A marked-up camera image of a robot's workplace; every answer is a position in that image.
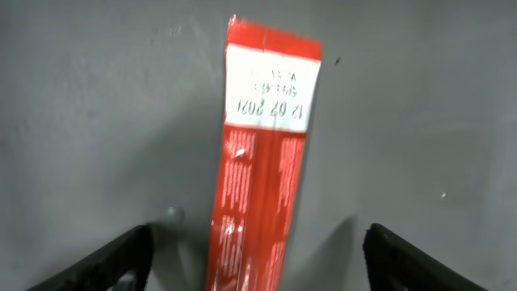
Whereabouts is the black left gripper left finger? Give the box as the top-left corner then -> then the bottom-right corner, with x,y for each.
28,225 -> 153,291

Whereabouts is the red stick sachet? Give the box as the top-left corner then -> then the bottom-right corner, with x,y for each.
204,17 -> 322,291

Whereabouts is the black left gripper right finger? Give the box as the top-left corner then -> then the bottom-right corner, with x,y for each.
363,223 -> 486,291

